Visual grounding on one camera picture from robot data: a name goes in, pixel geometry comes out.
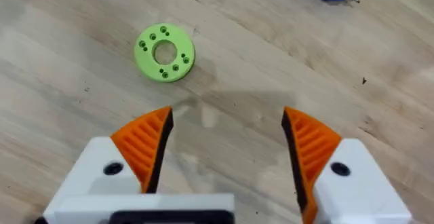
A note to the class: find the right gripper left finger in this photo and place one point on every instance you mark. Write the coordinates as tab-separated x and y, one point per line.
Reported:
142	146

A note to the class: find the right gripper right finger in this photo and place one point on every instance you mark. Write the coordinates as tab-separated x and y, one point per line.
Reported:
325	169

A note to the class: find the green disc with holes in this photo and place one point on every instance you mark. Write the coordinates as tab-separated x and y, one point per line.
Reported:
164	52

